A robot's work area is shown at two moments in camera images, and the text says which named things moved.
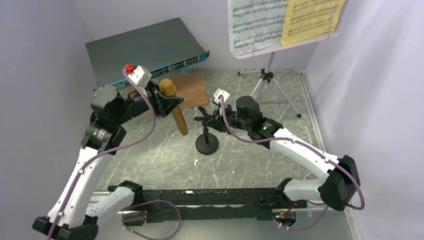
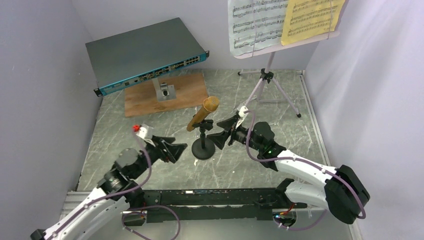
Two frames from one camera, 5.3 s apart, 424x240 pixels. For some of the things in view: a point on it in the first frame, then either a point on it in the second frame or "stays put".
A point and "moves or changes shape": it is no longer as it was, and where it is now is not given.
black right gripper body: (232, 118) → (239, 134)
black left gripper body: (140, 102) → (155, 152)
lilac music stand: (266, 75) stays put
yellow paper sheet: (305, 19) stays put
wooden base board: (191, 87) stays put
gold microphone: (167, 87) → (210, 104)
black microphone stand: (206, 143) moves or changes shape
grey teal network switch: (157, 47) stays put
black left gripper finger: (165, 104) → (169, 140)
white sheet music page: (255, 25) stays put
